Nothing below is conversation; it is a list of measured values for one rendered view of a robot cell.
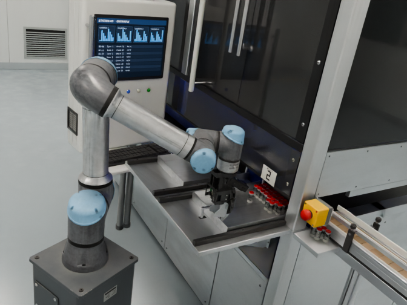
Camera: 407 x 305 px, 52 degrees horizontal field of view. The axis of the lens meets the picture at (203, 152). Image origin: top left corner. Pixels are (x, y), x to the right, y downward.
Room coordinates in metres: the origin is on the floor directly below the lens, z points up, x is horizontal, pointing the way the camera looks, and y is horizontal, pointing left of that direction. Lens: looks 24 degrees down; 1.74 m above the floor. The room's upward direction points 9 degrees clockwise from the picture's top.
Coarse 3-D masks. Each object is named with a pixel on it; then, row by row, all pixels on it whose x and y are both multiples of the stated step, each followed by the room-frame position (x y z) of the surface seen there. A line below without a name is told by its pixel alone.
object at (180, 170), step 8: (160, 160) 1.72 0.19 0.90; (168, 160) 1.78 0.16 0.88; (176, 160) 1.80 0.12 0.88; (184, 160) 1.81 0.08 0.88; (216, 160) 1.86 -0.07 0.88; (168, 168) 1.65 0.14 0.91; (176, 168) 1.71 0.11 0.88; (184, 168) 1.73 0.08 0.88; (192, 168) 1.74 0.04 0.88; (216, 168) 1.78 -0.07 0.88; (176, 176) 1.59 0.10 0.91; (184, 176) 1.65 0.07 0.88; (192, 176) 1.66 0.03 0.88; (200, 176) 1.67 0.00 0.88; (208, 176) 1.68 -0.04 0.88; (240, 176) 1.70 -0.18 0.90; (248, 176) 1.72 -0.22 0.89; (184, 184) 1.54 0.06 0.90; (192, 184) 1.56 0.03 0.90
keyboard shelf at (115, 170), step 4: (112, 148) 2.00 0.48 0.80; (116, 148) 2.00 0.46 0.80; (124, 164) 1.83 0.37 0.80; (108, 168) 1.76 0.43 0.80; (112, 168) 1.76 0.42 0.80; (116, 168) 1.77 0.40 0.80; (120, 168) 1.78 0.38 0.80; (124, 168) 1.78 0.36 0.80; (112, 172) 1.73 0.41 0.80; (116, 172) 1.75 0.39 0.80; (120, 172) 1.76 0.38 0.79; (124, 172) 1.77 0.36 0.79
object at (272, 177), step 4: (264, 168) 1.53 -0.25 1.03; (268, 168) 1.51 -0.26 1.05; (264, 172) 1.52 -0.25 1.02; (268, 172) 1.50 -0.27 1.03; (272, 172) 1.49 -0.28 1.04; (264, 176) 1.52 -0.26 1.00; (268, 176) 1.50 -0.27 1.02; (272, 176) 1.48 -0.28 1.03; (272, 180) 1.48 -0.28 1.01; (272, 184) 1.47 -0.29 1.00
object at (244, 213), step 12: (204, 192) 1.49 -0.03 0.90; (240, 192) 1.58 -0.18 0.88; (204, 204) 1.39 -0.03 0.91; (240, 204) 1.48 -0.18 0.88; (252, 204) 1.50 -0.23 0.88; (264, 204) 1.51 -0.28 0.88; (228, 216) 1.38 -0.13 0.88; (240, 216) 1.39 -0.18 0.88; (252, 216) 1.40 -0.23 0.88; (264, 216) 1.42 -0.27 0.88; (276, 216) 1.38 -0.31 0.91; (228, 228) 1.25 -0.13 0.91; (240, 228) 1.28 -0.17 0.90
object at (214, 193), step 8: (216, 176) 1.26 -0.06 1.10; (224, 176) 1.26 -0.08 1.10; (232, 176) 1.27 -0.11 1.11; (208, 184) 1.29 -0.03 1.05; (216, 184) 1.28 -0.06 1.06; (224, 184) 1.28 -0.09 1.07; (208, 192) 1.29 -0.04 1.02; (216, 192) 1.24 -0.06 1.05; (224, 192) 1.26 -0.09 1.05; (232, 192) 1.28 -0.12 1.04; (216, 200) 1.24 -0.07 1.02; (224, 200) 1.27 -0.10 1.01
